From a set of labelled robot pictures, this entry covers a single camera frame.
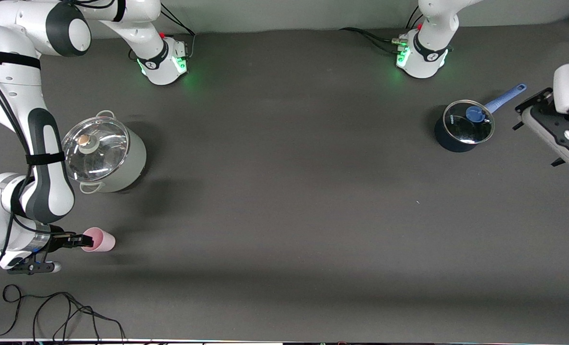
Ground pale green cooking pot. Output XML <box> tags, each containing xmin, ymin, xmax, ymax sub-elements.
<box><xmin>62</xmin><ymin>110</ymin><xmax>147</xmax><ymax>195</ymax></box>

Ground pink plastic cup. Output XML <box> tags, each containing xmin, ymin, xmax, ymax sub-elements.
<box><xmin>82</xmin><ymin>227</ymin><xmax>116</xmax><ymax>253</ymax></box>

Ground glass pot lid brass knob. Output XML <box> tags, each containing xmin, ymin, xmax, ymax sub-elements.
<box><xmin>62</xmin><ymin>116</ymin><xmax>130</xmax><ymax>184</ymax></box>

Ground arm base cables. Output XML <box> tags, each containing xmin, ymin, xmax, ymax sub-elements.
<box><xmin>128</xmin><ymin>2</ymin><xmax>197</xmax><ymax>62</ymax></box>
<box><xmin>339</xmin><ymin>7</ymin><xmax>426</xmax><ymax>53</ymax></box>

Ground glass lid blue knob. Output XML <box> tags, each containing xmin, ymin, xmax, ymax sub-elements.
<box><xmin>443</xmin><ymin>99</ymin><xmax>496</xmax><ymax>145</ymax></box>

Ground dark blue saucepan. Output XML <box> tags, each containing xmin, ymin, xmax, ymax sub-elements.
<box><xmin>434</xmin><ymin>83</ymin><xmax>528</xmax><ymax>153</ymax></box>

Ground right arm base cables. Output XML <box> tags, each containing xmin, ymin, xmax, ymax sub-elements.
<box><xmin>128</xmin><ymin>2</ymin><xmax>197</xmax><ymax>62</ymax></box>

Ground dark grey table mat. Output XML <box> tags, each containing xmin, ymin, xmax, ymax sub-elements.
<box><xmin>0</xmin><ymin>19</ymin><xmax>569</xmax><ymax>342</ymax></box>

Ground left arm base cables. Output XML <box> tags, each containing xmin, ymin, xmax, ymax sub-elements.
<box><xmin>339</xmin><ymin>7</ymin><xmax>426</xmax><ymax>53</ymax></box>

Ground thin black looped cable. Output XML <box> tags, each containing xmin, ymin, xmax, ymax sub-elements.
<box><xmin>0</xmin><ymin>284</ymin><xmax>127</xmax><ymax>343</ymax></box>

